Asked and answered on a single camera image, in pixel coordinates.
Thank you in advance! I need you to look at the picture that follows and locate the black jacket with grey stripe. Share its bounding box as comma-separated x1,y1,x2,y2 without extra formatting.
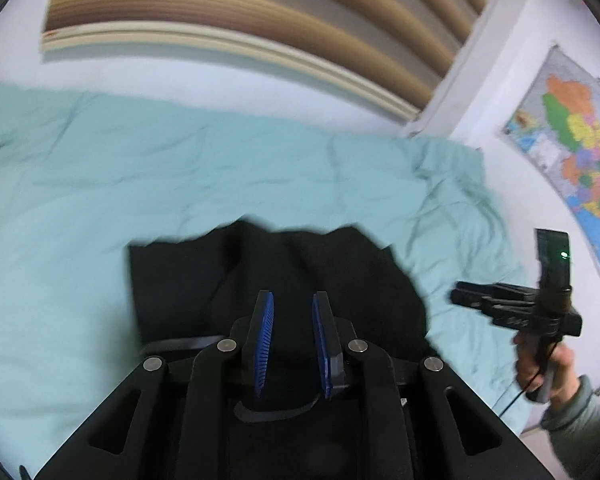
127,219,444,426

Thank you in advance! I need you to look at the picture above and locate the person's right hand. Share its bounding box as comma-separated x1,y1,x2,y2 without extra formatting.
513,333,580,413

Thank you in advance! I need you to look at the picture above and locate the mint green bed duvet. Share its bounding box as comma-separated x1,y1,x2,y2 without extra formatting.
0,86,530,474

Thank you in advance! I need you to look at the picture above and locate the beige slatted headboard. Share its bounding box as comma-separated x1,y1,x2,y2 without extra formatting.
41,0,489,120

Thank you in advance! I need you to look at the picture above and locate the white bed sheet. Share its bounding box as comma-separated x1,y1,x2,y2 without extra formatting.
0,0,406,136

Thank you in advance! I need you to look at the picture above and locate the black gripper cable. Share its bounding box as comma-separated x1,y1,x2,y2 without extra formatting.
496,331,564,418

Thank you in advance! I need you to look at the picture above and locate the colourful wall map poster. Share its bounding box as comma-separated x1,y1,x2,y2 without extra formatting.
503,46,600,274

